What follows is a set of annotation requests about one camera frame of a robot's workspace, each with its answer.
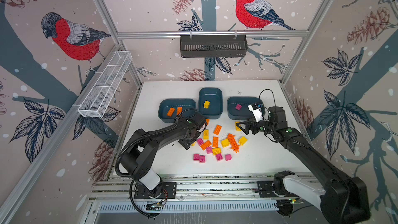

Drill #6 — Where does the orange long lego diagonal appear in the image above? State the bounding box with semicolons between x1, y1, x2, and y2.
200;140;212;150

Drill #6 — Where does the pink lego top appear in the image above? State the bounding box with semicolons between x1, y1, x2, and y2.
235;104;242;111

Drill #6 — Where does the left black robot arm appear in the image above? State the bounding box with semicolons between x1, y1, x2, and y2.
115;108;207;198

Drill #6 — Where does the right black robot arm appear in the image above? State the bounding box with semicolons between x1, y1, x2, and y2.
236;104;371;224

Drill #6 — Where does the yellow long lego brick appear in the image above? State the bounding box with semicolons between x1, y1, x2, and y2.
235;121;241;131

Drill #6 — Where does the right teal bin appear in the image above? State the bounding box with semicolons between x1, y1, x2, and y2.
227;96;263;120

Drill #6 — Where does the teal bin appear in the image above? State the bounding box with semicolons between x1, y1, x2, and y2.
158;98;197;123
227;96;263;120
198;87;223;119

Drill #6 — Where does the orange fence lego piece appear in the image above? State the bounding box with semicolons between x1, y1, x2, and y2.
227;133;239;153

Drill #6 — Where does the pink lego bottom left pair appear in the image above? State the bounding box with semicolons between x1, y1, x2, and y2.
199;155;206;163

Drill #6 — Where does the left teal bin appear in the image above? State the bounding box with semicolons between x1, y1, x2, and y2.
158;98;197;123

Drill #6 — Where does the middle teal bin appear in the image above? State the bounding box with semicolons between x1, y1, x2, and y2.
198;87;223;119

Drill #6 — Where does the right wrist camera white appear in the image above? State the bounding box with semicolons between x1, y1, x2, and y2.
248;103;264;122

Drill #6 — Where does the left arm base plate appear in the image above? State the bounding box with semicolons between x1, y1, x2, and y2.
132;182;177;200

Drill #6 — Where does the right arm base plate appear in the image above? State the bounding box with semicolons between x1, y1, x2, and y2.
257;180;298;199

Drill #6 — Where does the black hanging wall basket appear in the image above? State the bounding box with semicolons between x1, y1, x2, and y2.
180;35;248;58

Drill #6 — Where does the white wire mesh shelf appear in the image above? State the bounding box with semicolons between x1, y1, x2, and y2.
78;51;132;118

